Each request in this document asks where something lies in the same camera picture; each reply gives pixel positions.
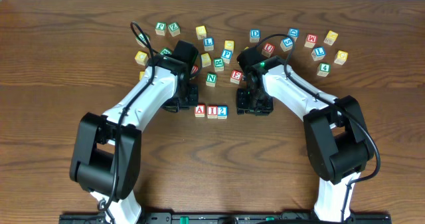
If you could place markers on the yellow S letter block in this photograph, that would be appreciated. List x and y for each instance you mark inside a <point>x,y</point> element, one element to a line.
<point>205,60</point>

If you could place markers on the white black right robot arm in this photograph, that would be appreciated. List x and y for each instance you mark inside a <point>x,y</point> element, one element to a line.
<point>337,140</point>

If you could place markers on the green B letter block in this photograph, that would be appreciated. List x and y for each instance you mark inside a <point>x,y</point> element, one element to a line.
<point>166,51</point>

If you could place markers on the blue D block upright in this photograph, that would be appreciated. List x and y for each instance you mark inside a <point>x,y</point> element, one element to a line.
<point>254,35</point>

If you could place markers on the yellow O letter block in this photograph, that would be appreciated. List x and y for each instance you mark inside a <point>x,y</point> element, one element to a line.
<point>229,45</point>

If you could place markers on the yellow G letter block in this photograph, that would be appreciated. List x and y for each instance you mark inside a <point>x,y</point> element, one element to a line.
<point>341,57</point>

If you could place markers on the blue L block middle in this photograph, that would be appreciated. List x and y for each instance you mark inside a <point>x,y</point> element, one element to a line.
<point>208,44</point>

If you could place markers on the blue l block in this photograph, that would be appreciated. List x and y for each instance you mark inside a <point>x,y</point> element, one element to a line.
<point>318,53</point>
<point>208,44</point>

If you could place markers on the red u block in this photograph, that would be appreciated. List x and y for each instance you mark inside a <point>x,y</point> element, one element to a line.
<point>268,50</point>
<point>194,69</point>

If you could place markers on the green L letter block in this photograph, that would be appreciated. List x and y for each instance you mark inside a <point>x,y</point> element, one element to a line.
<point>141,40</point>

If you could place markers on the blue D block tilted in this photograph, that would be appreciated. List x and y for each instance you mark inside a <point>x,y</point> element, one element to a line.
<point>293,33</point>

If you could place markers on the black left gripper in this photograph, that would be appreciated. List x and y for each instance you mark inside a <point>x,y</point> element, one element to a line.
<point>192,102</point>

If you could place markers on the green R letter block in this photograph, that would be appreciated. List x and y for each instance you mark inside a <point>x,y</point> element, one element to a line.
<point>218,65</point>

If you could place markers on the yellow k block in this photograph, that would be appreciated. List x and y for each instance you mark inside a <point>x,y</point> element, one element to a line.
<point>330,38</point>
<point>141,75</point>

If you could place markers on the blue L block right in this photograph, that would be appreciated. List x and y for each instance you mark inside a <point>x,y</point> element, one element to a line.
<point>318,53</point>

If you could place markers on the red I letter block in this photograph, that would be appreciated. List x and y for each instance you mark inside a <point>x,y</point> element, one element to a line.
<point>212,112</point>

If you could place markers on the red M letter block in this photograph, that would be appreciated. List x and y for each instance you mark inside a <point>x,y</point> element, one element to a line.
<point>310,41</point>

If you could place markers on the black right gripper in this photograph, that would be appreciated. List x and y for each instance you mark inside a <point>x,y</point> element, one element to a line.
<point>242,104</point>

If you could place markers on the blue 2 number block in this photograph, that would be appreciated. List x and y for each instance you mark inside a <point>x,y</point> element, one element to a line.
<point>222,112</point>

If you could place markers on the yellow K block left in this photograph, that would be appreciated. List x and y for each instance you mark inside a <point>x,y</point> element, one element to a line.
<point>141,75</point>

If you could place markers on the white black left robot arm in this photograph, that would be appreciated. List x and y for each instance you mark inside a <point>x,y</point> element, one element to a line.
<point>107,152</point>

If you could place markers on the green Z letter block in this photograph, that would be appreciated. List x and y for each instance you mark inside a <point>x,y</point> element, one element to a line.
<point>174,29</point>

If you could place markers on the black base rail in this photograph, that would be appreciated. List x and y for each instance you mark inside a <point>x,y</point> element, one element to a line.
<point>169,218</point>

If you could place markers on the red U block right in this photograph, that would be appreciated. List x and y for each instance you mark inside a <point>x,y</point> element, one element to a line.
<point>268,50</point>

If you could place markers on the blue 5 number block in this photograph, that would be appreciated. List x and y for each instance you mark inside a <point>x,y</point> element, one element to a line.
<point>286,44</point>

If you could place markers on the yellow K block right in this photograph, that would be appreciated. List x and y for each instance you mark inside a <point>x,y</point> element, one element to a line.
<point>330,38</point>

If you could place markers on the red E letter block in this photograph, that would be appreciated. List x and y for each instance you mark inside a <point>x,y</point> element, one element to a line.
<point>236,76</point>

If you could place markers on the green N letter block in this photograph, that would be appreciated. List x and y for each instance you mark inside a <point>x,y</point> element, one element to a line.
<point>211,79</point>

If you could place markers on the red U block left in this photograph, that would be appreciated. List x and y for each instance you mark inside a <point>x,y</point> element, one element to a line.
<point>194,69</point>

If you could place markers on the yellow block top middle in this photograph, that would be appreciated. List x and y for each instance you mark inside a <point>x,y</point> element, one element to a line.
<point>201,32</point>

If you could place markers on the green J block far left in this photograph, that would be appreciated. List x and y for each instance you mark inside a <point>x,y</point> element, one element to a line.
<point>161,28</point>

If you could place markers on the yellow C letter block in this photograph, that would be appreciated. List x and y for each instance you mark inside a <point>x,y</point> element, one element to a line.
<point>141,58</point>

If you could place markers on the blue P letter block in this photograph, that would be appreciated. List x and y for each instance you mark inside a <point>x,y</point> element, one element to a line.
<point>226,56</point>

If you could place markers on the red A letter block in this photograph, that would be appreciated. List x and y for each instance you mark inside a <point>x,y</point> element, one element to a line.
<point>200,111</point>

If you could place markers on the green 4 number block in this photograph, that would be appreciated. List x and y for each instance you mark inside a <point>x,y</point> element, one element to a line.
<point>323,69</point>

